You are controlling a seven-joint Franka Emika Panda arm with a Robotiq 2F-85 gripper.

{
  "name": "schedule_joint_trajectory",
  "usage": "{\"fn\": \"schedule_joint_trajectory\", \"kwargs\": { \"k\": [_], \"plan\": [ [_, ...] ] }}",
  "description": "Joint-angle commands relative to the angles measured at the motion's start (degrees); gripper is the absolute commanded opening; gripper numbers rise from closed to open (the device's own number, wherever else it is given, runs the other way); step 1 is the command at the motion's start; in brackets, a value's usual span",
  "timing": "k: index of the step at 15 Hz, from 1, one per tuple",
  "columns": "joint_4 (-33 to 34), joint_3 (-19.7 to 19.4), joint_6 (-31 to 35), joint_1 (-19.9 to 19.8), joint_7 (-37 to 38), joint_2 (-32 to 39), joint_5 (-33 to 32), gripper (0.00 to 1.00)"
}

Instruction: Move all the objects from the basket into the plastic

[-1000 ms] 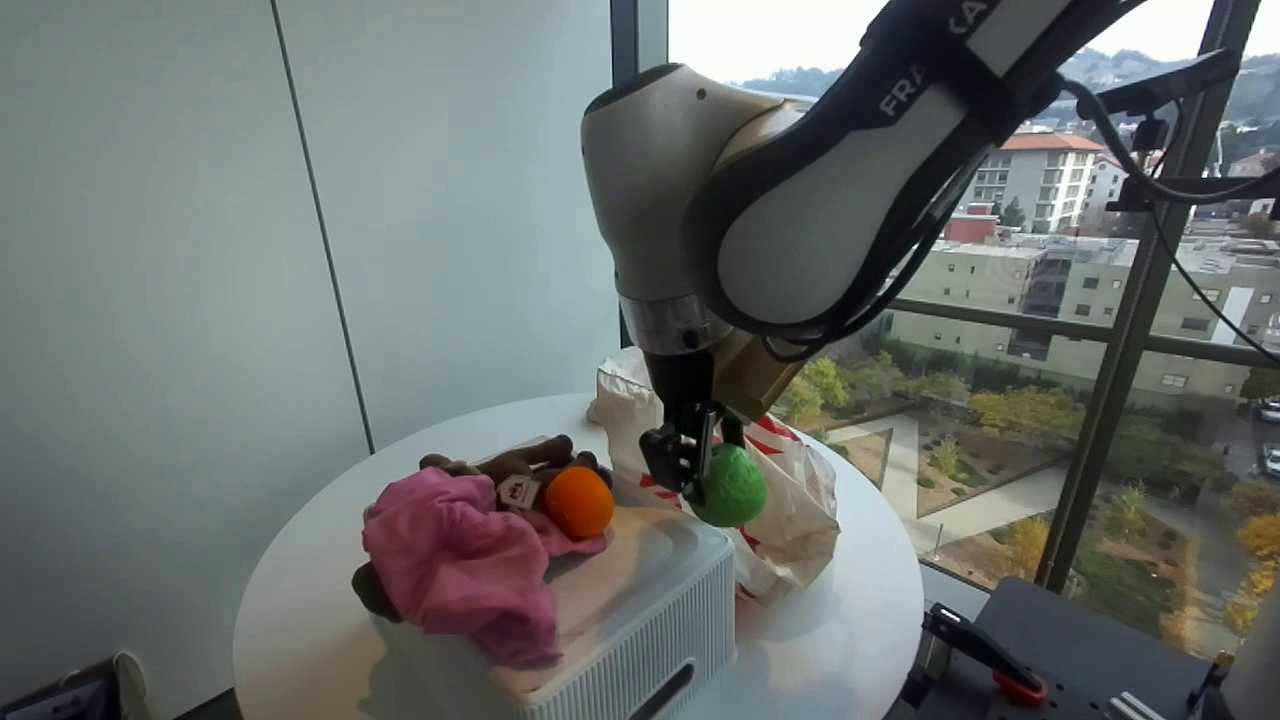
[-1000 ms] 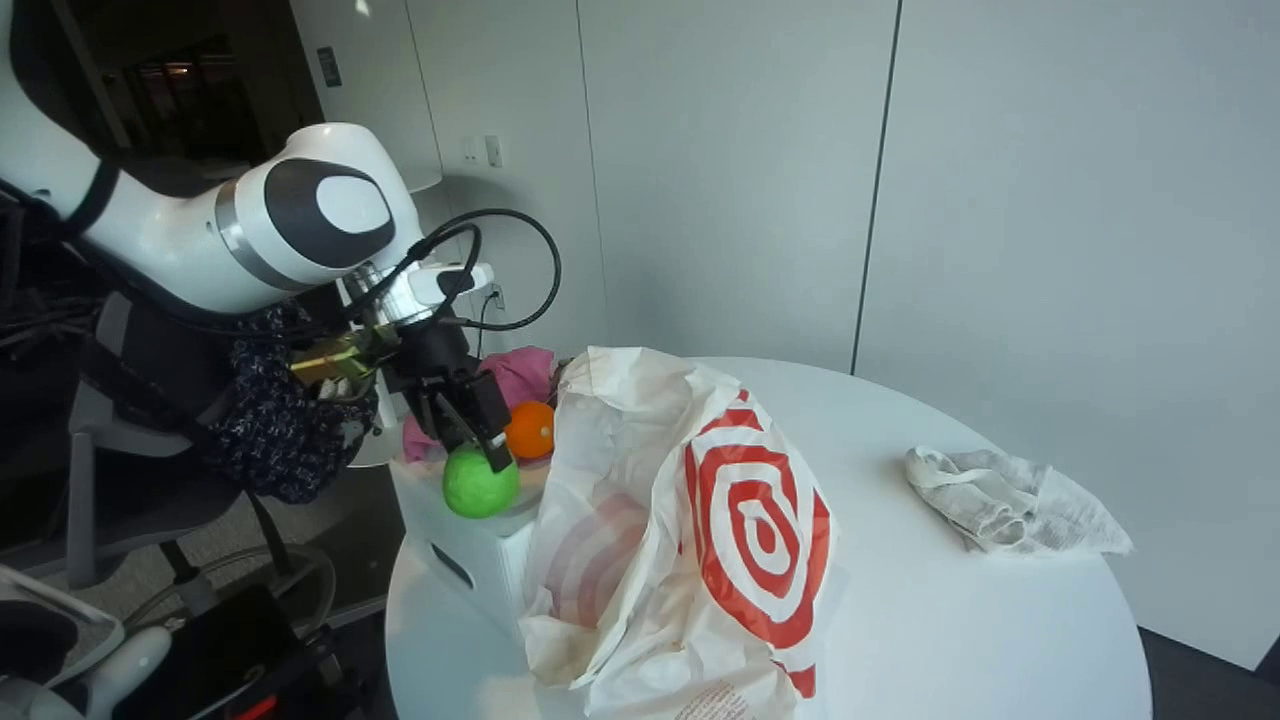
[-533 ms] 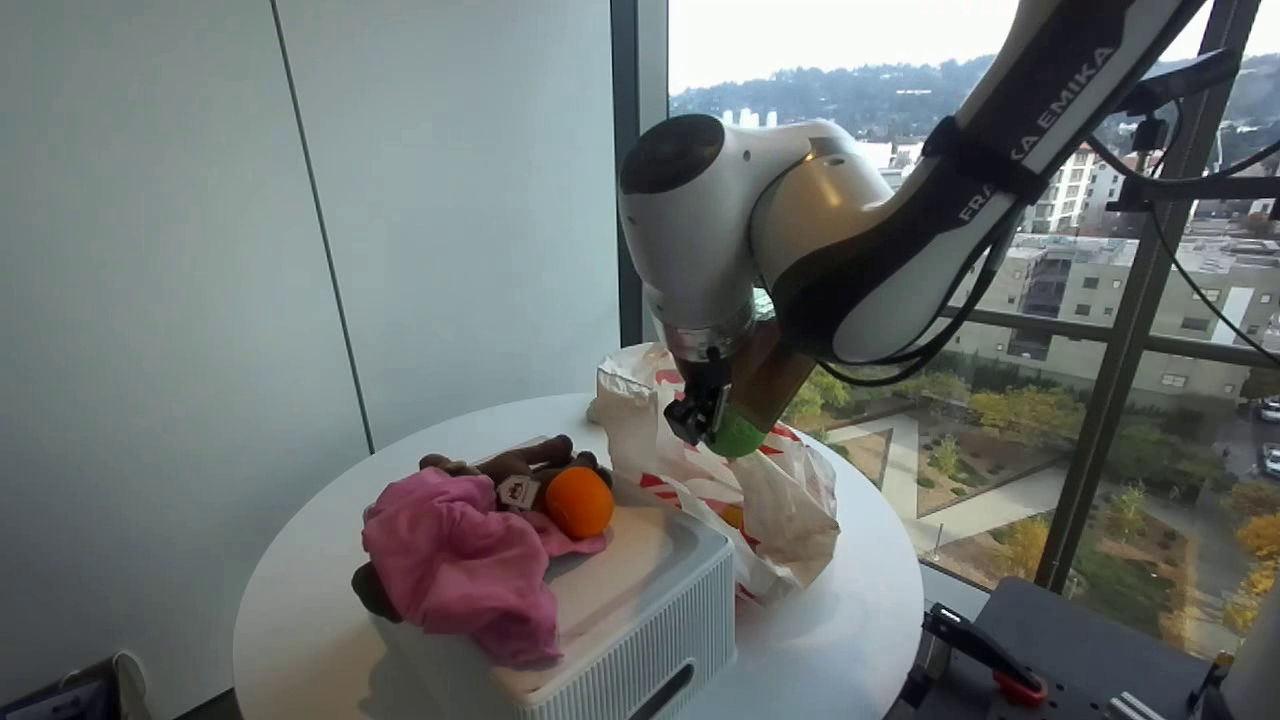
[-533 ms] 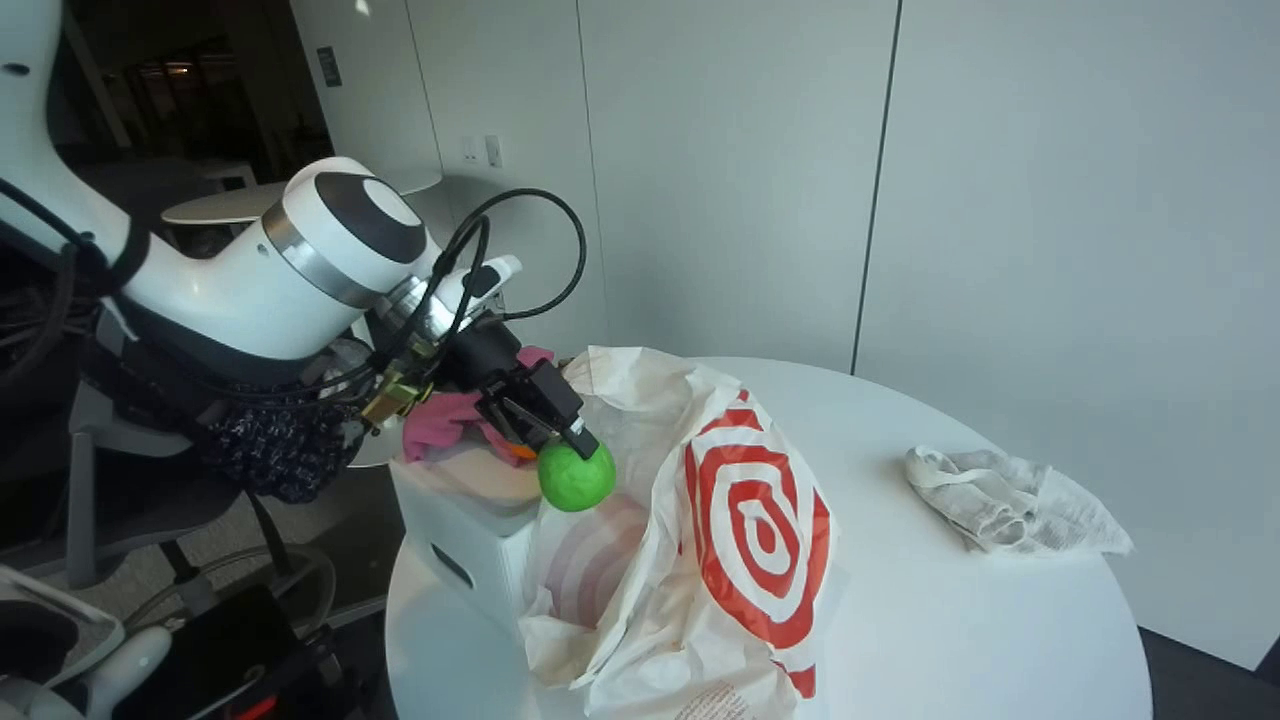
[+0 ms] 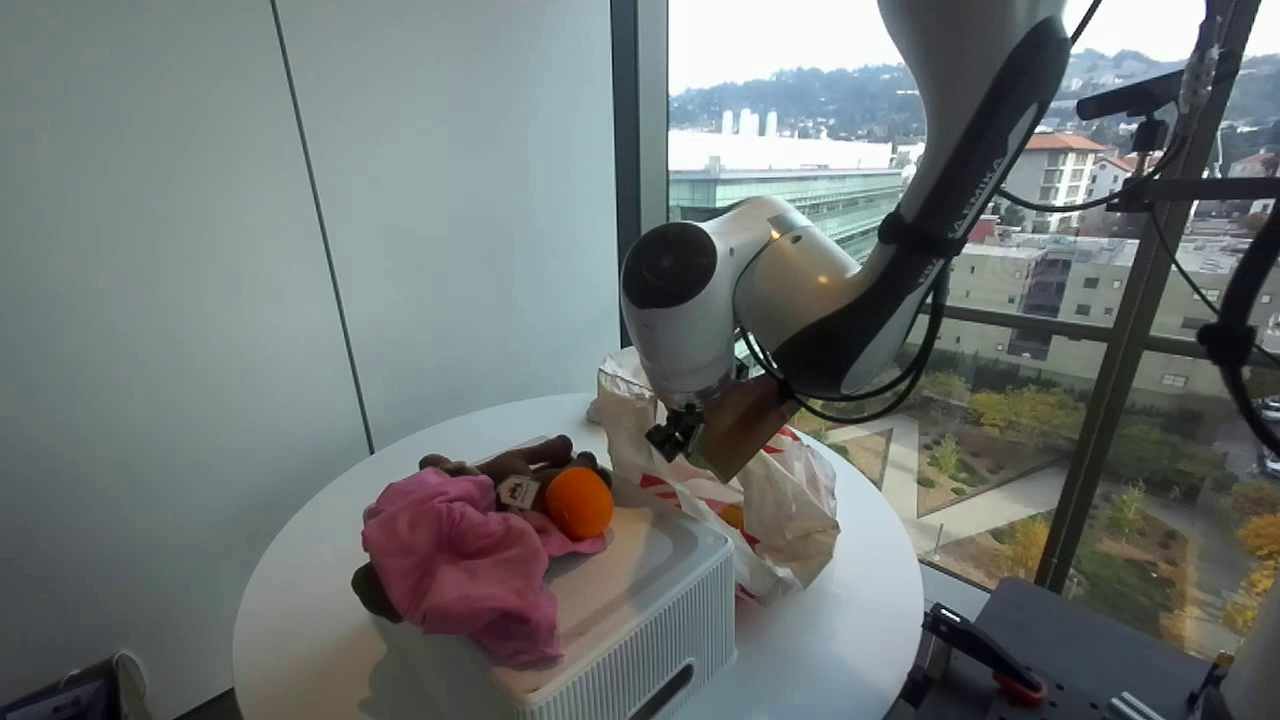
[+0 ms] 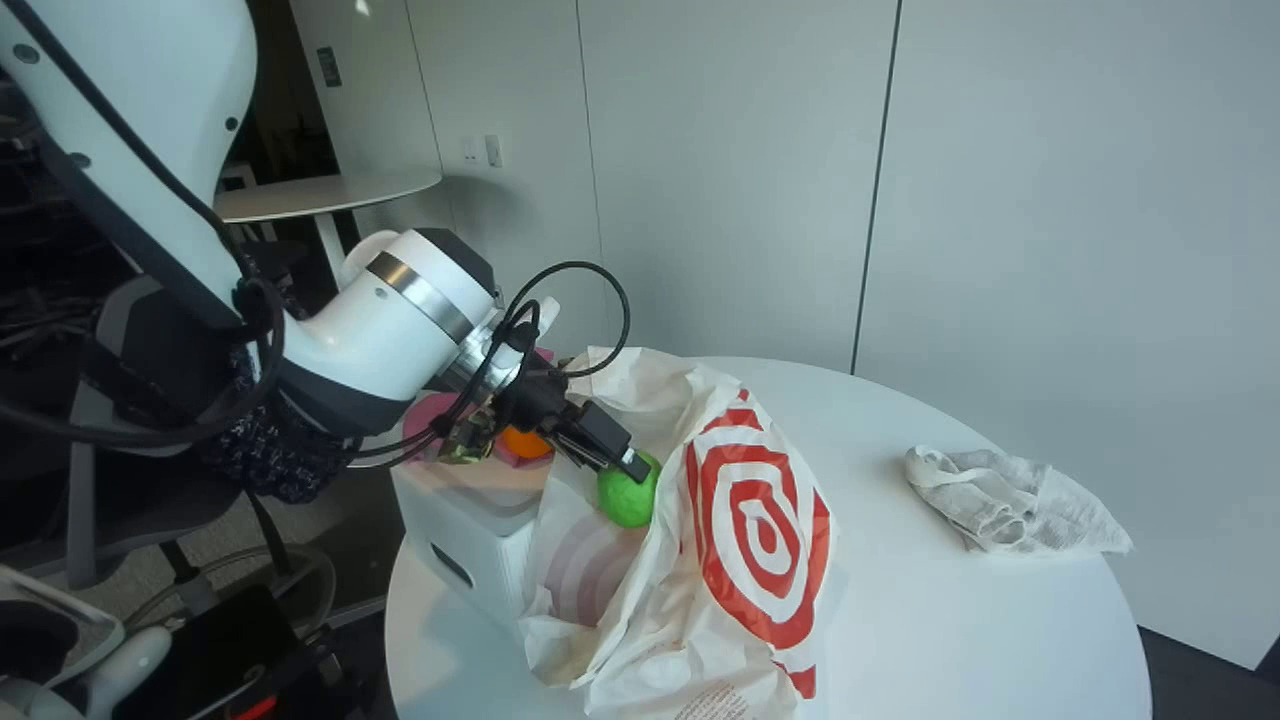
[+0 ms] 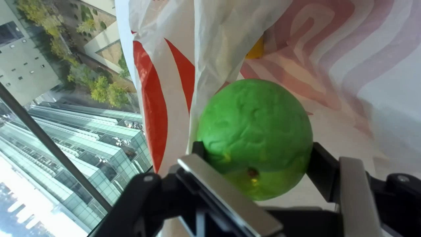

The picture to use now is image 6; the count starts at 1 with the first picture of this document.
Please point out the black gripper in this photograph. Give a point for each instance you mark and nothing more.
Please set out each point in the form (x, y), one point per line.
(546, 402)

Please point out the green apple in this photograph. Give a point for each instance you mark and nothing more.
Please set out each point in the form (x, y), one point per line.
(626, 501)

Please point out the orange fruit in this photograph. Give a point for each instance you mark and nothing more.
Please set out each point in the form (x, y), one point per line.
(522, 446)

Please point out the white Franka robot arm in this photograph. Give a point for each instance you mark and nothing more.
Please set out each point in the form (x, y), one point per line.
(135, 107)

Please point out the white plastic basket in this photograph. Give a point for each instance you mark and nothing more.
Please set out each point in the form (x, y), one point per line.
(467, 532)

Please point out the white plastic bag red rings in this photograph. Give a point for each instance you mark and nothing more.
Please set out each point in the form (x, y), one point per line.
(744, 532)

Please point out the dark patterned bag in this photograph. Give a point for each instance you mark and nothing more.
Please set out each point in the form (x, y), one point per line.
(284, 462)

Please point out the crumpled white plastic wrap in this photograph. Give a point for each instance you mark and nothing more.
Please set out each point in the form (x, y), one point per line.
(1000, 501)

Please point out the white side table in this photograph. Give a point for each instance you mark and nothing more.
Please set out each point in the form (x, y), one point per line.
(307, 192)

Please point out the grey office chair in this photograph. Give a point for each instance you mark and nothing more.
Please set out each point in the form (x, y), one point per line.
(152, 345)

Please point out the white grey machine housing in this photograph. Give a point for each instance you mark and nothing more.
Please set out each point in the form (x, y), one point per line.
(53, 643)

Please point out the white wall outlet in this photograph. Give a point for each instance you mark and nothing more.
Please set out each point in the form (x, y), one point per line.
(489, 148)

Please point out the dark wall switch plate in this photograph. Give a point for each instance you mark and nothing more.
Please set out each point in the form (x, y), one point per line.
(329, 66)

